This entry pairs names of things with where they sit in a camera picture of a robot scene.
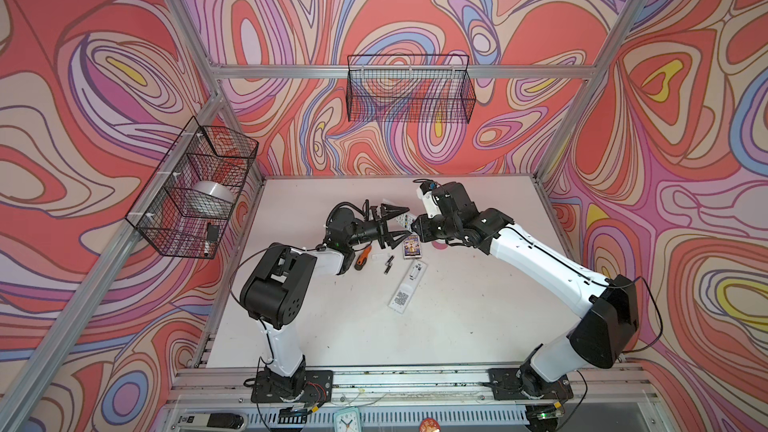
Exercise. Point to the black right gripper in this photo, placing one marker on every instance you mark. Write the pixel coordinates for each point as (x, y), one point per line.
(422, 223)

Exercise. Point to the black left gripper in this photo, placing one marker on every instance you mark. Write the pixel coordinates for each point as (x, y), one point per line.
(378, 229)

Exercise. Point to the black AAA battery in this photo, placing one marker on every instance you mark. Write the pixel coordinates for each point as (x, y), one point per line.
(388, 264)

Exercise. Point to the orange handled screwdriver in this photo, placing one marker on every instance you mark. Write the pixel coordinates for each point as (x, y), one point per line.
(362, 258)

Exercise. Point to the white remote control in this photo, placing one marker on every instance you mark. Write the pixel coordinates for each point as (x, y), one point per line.
(408, 286)

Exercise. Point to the white remote with coloured buttons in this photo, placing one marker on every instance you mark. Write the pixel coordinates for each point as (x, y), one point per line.
(406, 220)

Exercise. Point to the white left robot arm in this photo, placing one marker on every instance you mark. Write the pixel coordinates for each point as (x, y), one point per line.
(274, 292)

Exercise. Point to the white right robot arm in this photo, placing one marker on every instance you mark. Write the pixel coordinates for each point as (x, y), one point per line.
(607, 308)

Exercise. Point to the purple printed card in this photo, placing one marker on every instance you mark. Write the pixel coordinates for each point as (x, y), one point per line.
(411, 248)

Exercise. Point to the white roll in basket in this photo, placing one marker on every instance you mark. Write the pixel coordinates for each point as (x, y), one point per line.
(215, 190)

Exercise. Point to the small white clock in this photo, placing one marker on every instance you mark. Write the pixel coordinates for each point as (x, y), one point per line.
(347, 420)

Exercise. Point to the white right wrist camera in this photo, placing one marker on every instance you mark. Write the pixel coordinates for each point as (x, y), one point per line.
(426, 188)

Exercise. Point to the black wire basket back wall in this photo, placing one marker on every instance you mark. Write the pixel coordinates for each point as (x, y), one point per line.
(409, 88)

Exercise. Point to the black wire basket wall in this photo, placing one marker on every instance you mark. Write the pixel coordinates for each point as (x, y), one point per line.
(409, 88)
(169, 215)

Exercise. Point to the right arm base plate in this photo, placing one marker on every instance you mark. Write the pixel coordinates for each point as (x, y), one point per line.
(513, 384)

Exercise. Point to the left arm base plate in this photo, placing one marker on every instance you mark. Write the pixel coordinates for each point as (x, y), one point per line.
(313, 386)

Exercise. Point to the black wire basket left wall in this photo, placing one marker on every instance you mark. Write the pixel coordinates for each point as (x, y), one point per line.
(169, 215)

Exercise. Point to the black white device front rail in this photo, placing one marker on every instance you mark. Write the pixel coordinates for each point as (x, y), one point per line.
(215, 421)

